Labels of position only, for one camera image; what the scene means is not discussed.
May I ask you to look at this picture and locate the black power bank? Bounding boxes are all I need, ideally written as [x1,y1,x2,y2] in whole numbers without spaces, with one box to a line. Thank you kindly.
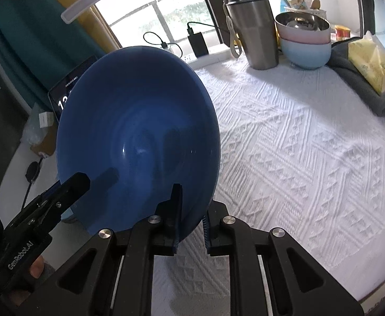
[188,32,209,58]

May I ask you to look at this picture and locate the yellow tissue pack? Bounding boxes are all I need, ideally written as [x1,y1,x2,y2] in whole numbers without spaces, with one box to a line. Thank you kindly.
[348,31,385,96]

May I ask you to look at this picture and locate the tablet showing clock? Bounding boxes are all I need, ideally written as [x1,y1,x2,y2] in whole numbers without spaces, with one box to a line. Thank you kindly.
[47,56,97,122]

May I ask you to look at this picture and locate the white knitted bed cover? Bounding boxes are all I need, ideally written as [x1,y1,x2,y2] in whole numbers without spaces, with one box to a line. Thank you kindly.
[0,52,385,316]

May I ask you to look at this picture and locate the light blue plate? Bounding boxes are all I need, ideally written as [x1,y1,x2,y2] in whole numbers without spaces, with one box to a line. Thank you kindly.
[61,210,77,224]

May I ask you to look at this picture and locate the white power strip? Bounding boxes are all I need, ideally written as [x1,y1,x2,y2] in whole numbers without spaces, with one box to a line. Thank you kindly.
[182,44,233,70]

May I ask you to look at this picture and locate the small white box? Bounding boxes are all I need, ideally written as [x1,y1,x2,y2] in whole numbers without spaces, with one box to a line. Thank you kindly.
[38,111,55,129]

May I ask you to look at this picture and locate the teal curtain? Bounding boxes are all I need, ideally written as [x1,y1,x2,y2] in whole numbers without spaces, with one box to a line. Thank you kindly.
[0,0,106,110]

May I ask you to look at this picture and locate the cardboard box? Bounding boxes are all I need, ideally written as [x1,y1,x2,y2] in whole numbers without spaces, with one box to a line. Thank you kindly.
[30,126,57,158]

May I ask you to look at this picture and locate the yellow curtain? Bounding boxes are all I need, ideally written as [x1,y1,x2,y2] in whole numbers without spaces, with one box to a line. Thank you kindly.
[57,0,121,53]

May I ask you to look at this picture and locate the pink bowl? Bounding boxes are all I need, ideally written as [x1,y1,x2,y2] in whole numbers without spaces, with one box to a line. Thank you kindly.
[277,27,331,44]

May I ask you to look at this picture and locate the white desk lamp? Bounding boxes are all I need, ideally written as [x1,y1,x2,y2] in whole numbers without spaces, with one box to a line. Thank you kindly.
[60,0,101,24]

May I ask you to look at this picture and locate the large dark blue bowl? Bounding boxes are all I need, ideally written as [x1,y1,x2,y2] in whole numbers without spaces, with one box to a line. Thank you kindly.
[56,46,221,238]

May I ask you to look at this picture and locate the dark grey cloth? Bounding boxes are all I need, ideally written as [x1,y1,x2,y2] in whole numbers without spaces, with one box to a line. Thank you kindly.
[327,37,385,117]

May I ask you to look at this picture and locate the person's right hand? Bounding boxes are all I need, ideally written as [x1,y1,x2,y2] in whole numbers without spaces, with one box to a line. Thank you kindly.
[9,255,45,306]

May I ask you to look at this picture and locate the steel tumbler mug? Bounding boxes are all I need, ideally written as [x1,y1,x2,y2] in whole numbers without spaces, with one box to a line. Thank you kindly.
[223,0,279,70]

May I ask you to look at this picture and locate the black charging cable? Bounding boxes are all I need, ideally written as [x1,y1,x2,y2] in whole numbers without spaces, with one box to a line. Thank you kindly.
[142,31,183,60]

